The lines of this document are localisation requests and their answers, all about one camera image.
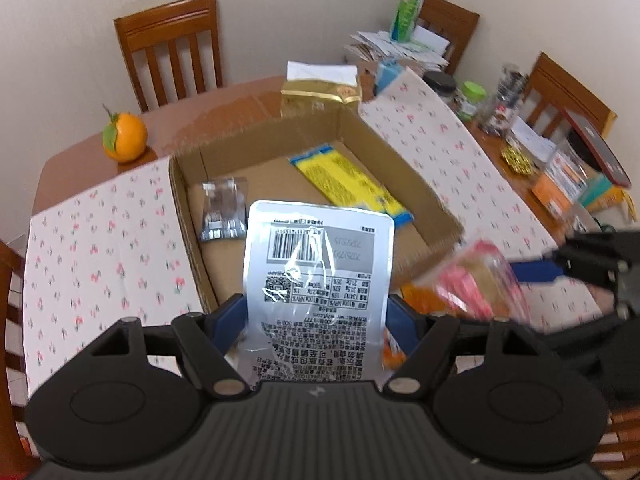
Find wooden chair left side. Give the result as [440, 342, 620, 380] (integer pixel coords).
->
[1, 242, 40, 479]

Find green lid jar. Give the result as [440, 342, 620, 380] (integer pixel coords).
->
[457, 80, 486, 122]

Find white barcode snack pouch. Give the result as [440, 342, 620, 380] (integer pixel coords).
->
[239, 200, 395, 387]

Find wooden chair far side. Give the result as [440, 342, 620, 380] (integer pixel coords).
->
[114, 0, 224, 113]

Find pile of papers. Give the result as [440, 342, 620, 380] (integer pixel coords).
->
[344, 26, 452, 72]

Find clear glass jar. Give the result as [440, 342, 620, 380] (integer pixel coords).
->
[478, 63, 529, 136]

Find gold tissue pack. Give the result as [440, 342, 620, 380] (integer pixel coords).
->
[280, 61, 362, 118]

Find orange fruit with leaf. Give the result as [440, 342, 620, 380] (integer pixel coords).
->
[102, 106, 148, 164]

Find pink red snack packet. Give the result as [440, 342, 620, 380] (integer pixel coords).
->
[428, 238, 530, 324]

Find wooden chair right far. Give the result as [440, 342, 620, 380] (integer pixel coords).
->
[419, 0, 480, 76]

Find green white carton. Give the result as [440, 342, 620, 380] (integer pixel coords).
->
[390, 0, 424, 42]

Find wooden chair right near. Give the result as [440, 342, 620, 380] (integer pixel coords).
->
[523, 52, 617, 139]

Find wooden chair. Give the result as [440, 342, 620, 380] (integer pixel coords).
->
[114, 0, 224, 113]
[523, 52, 617, 139]
[1, 242, 40, 479]
[419, 0, 480, 76]

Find orange brown spicy snack bag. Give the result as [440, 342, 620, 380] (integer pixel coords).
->
[382, 284, 451, 370]

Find open cardboard box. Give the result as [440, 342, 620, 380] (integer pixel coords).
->
[169, 110, 463, 312]

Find yellow blue snack bag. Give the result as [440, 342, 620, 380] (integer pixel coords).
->
[290, 144, 413, 228]

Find gold foil candies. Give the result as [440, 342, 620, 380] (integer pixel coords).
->
[500, 145, 535, 177]

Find silver perforated snack packet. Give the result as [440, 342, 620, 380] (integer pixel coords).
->
[200, 177, 248, 243]

